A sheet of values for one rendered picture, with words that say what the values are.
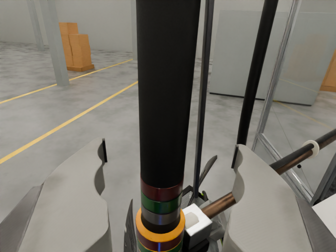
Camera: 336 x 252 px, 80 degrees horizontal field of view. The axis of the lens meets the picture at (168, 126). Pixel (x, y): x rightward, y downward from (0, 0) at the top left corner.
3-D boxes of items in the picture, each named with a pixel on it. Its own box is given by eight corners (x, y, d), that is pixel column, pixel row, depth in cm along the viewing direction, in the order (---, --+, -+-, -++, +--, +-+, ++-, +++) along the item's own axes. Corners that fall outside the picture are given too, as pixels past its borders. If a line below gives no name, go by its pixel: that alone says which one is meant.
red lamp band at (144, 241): (166, 201, 21) (167, 193, 20) (194, 234, 18) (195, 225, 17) (127, 221, 19) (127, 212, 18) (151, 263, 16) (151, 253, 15)
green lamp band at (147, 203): (167, 177, 19) (167, 167, 18) (190, 202, 16) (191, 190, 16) (133, 191, 17) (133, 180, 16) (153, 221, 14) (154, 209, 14)
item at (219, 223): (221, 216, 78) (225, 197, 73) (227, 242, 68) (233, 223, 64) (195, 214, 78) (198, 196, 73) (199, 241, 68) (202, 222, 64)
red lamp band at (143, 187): (167, 166, 18) (168, 155, 18) (191, 190, 16) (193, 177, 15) (133, 179, 16) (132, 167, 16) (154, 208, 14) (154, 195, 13)
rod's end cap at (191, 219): (188, 220, 23) (190, 207, 22) (200, 233, 21) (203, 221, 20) (174, 228, 22) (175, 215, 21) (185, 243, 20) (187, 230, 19)
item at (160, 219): (166, 188, 19) (167, 178, 19) (188, 213, 17) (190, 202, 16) (134, 202, 18) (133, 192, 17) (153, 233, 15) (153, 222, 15)
